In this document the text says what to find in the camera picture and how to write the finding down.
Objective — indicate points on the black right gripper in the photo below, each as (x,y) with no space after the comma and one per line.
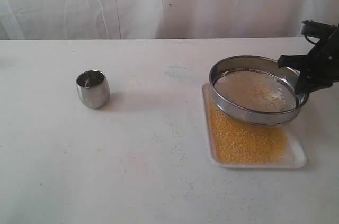
(319,67)

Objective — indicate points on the round steel mesh sieve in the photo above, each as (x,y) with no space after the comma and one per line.
(285,77)

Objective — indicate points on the yellow grain mixture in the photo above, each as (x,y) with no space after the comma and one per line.
(237,142)

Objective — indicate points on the stainless steel cup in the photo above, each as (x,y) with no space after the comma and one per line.
(93,89)

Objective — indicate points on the white square tray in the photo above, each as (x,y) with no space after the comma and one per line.
(294,157)

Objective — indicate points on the white backdrop curtain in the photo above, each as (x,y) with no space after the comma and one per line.
(155,19)

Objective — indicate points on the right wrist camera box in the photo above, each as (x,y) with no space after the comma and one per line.
(316,30)

